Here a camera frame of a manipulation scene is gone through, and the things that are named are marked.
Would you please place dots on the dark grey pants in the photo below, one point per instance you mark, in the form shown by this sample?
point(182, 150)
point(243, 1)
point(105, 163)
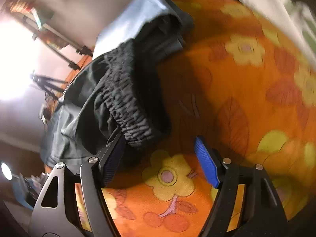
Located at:
point(119, 91)

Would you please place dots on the teal hanging cloth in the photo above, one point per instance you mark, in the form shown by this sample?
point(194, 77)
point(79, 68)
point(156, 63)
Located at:
point(41, 15)

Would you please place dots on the white clip desk lamp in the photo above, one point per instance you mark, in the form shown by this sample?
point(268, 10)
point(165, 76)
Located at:
point(6, 171)

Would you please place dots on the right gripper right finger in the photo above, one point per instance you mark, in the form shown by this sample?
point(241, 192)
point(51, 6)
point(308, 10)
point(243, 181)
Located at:
point(210, 162)

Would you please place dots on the bright ring light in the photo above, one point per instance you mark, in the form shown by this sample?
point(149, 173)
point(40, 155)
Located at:
point(19, 60)

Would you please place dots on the orange patterned hanging cloth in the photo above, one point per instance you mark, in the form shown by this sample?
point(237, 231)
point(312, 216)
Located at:
point(24, 7)

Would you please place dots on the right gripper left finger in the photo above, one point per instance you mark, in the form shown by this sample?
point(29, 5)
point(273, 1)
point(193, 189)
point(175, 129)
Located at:
point(110, 157)

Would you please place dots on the small black tripod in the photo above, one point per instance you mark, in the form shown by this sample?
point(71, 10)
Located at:
point(45, 83)

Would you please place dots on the green striped white pillow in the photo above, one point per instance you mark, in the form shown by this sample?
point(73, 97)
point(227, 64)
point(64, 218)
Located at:
point(296, 18)

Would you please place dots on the blue plastic chair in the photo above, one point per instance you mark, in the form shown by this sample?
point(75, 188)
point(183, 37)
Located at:
point(24, 191)

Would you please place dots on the orange floral bed sheet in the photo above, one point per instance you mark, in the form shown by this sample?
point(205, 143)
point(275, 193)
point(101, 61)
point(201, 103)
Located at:
point(245, 87)

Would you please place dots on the folded light blue cloth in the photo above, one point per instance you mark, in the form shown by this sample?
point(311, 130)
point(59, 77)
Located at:
point(130, 22)

